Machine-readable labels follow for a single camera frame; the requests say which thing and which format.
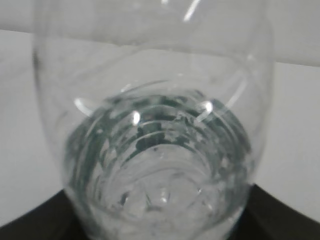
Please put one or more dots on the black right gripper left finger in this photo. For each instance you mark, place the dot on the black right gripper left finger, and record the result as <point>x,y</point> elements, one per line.
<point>54,219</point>

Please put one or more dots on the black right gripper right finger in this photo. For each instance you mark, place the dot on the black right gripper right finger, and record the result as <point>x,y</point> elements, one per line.
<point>267,218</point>

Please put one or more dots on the clear green-label water bottle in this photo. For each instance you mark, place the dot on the clear green-label water bottle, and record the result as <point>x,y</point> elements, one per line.
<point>155,111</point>

